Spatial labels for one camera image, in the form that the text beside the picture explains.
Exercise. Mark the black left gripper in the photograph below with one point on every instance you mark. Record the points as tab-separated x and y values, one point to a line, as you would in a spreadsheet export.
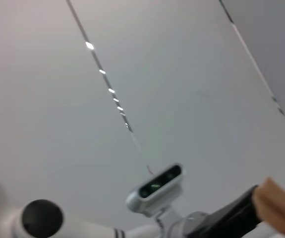
231	215

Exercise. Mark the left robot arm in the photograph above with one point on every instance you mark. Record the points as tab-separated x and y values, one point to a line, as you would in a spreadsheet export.
43	218

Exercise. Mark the white head camera box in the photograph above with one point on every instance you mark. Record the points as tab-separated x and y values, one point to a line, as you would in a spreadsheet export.
157	188

